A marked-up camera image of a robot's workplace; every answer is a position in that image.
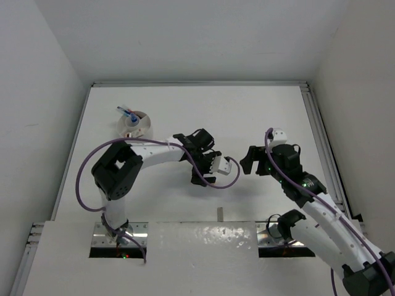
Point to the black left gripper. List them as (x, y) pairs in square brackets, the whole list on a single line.
[(196, 177)]

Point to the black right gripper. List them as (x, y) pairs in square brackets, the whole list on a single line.
[(254, 153)]

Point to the clear blue gel pen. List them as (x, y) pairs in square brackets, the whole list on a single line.
[(134, 119)]

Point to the blue ballpoint pen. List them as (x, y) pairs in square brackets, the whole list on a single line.
[(123, 111)]

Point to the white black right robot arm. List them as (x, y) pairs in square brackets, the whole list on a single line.
[(362, 267)]

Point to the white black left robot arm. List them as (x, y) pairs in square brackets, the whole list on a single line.
[(117, 170)]

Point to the grey staple box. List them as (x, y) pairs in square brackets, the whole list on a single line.
[(220, 217)]

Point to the white round desk organizer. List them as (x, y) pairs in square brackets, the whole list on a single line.
[(137, 126)]

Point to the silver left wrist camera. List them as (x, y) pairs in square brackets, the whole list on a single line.
[(221, 165)]

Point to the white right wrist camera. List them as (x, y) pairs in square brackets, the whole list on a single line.
[(275, 137)]

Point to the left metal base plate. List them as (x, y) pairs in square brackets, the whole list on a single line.
[(138, 231)]

